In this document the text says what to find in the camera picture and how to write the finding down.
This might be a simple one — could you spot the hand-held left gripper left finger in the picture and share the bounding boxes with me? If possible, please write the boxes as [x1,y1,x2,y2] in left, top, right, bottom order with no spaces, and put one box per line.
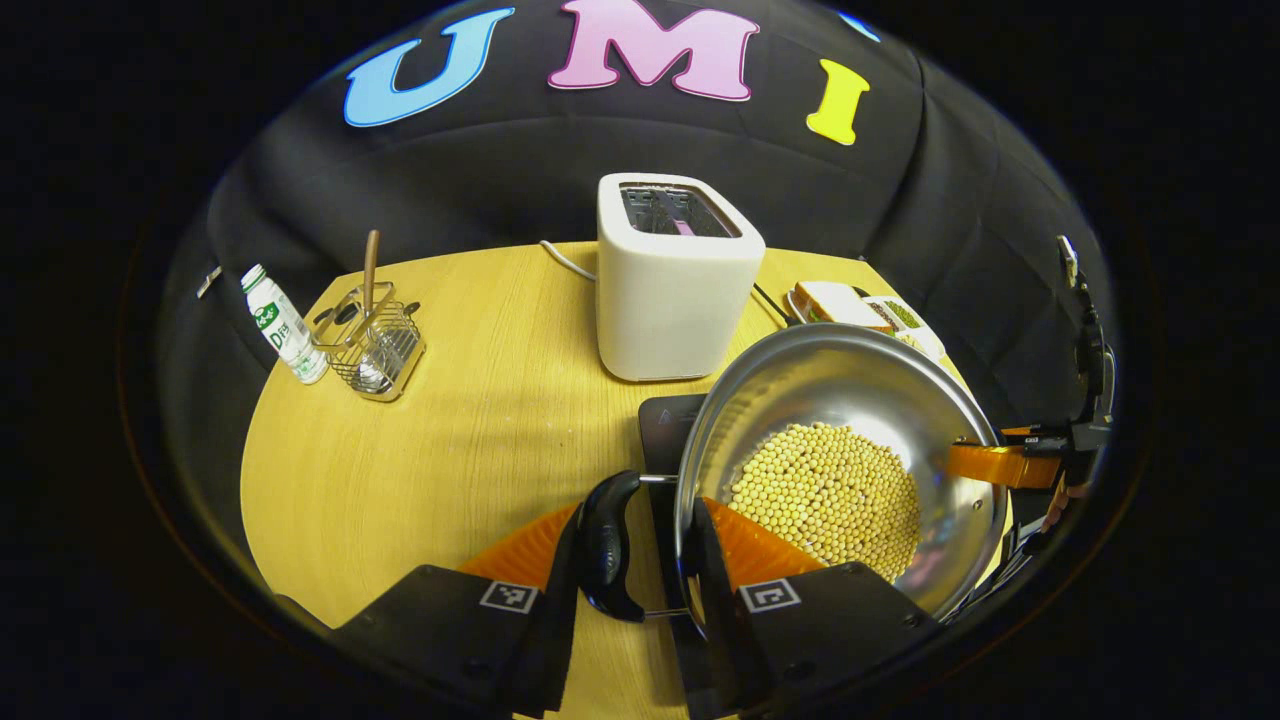
[330,500,587,719]

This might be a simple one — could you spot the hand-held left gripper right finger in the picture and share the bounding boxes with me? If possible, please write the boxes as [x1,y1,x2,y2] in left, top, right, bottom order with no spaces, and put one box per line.
[684,496,942,719]

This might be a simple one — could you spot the pile of yellow soybeans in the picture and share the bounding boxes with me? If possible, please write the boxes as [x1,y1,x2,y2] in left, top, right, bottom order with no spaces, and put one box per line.
[724,421,924,585]

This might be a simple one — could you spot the stainless steel pot black handles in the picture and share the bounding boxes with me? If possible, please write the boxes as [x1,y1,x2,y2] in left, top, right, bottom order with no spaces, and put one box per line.
[577,322,1012,643]

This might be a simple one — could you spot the white plate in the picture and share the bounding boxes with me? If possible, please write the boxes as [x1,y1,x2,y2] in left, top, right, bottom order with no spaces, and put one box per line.
[785,283,949,364]

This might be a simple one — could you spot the sandwich with lettuce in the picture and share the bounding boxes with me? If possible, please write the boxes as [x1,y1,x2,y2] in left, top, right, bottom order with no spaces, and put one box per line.
[794,280,929,337]

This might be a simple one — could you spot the white toaster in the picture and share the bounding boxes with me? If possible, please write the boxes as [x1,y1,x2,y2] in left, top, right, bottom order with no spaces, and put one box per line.
[596,172,768,384]

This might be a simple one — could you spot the white green drink bottle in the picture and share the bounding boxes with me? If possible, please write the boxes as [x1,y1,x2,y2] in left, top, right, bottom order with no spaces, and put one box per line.
[239,263,330,387]

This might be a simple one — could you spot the wire cutlery basket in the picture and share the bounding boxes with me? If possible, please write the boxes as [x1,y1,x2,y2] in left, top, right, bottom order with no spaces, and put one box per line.
[309,282,428,404]

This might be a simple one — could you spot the white power cable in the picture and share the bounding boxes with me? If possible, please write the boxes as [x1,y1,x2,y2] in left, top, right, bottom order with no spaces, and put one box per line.
[539,239,599,283]

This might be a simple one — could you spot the wooden handled spoon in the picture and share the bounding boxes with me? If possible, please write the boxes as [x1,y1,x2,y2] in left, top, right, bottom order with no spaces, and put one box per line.
[354,229,389,393]

